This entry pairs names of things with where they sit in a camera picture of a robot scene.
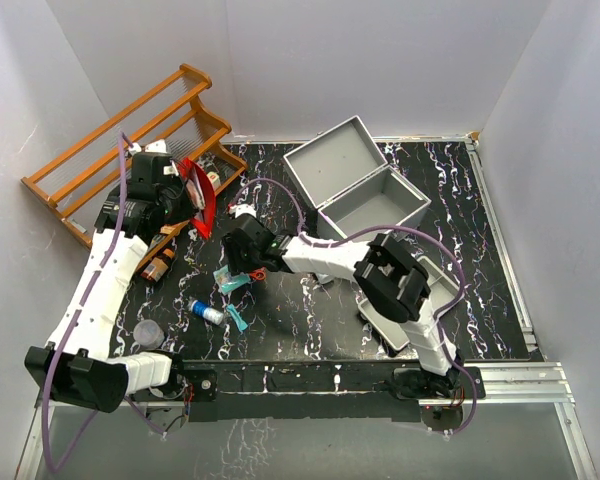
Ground orange handled scissors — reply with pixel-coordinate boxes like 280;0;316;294
249;268;266;281

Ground red first aid pouch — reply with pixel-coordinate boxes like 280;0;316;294
178;157;216;240

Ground teal mask packet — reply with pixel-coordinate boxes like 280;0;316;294
213;265;251;295

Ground teal small packet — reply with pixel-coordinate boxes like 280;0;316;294
226;304;249;332

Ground white green-label pill bottle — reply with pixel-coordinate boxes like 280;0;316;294
315;273;335;285

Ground bandage packet bundle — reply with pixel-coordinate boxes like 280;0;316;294
186;178;206;210

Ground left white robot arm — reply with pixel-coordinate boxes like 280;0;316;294
24;151;196;413

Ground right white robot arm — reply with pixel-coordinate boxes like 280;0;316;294
222;213;466;397

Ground white medicine box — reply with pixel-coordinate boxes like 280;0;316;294
206;171;222;190

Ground brown glass bottle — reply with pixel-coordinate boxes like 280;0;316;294
141;248;175;283

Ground blue white tube bottle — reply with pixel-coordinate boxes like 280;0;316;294
188;299;226;326

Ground wooden shelf rack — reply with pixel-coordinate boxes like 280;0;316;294
21;64;247;249

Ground grey metal case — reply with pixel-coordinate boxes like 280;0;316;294
284;116;431;240

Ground clear plastic cup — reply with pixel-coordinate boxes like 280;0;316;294
133;319;165;350

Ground grey divider tray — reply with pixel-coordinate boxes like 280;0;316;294
356;255;464;351

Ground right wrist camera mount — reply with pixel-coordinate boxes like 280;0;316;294
229;203;256;218

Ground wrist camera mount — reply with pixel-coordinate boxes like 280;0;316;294
127;140;178;178
229;203;256;218

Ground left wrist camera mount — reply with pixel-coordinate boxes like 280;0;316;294
127;140;178;178

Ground black base frame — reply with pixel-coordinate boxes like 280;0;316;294
132;359;486;422

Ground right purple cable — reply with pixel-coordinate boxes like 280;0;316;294
228;178;479;436

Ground purple cable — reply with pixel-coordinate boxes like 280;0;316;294
40;130;169;474
228;178;479;436

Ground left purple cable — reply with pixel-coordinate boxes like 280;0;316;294
40;130;169;474

